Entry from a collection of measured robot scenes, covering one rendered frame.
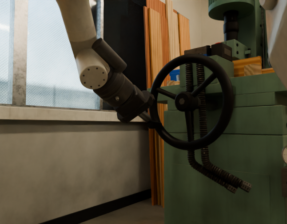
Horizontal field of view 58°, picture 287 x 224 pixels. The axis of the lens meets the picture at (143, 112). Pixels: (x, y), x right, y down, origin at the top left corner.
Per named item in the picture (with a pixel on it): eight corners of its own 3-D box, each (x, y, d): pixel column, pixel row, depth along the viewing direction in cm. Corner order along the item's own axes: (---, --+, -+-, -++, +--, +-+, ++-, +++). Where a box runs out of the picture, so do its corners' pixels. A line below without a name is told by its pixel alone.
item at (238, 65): (205, 85, 103) (205, 65, 103) (206, 85, 104) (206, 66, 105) (260, 78, 89) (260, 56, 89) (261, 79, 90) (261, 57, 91)
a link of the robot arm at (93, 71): (103, 108, 66) (69, 81, 59) (96, 87, 74) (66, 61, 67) (137, 79, 64) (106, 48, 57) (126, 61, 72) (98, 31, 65)
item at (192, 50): (183, 62, 90) (182, 46, 90) (199, 67, 98) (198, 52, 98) (218, 54, 81) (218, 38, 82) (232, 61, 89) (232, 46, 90)
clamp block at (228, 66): (178, 87, 90) (177, 62, 90) (197, 91, 100) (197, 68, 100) (218, 82, 80) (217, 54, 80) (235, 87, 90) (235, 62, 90)
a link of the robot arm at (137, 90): (123, 132, 75) (94, 110, 67) (118, 110, 82) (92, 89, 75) (158, 107, 72) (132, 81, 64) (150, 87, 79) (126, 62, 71)
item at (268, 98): (167, 110, 104) (167, 100, 104) (194, 112, 120) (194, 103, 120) (275, 105, 78) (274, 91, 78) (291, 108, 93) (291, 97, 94)
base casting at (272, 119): (162, 132, 105) (162, 110, 106) (223, 130, 148) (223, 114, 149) (284, 135, 76) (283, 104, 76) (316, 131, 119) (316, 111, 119)
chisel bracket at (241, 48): (217, 63, 103) (217, 42, 103) (232, 69, 113) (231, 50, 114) (236, 60, 98) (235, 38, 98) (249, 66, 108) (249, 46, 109)
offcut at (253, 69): (251, 78, 88) (251, 66, 88) (261, 76, 84) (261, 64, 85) (244, 77, 86) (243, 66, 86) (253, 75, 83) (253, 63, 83)
